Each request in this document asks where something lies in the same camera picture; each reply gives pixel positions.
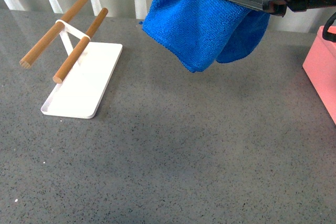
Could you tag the white rack with wooden bars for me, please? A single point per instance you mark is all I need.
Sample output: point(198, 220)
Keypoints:
point(83, 77)

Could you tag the pink box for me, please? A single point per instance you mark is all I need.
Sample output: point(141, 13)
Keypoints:
point(319, 66)

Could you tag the blue microfiber cloth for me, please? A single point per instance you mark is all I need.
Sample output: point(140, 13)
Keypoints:
point(200, 32)

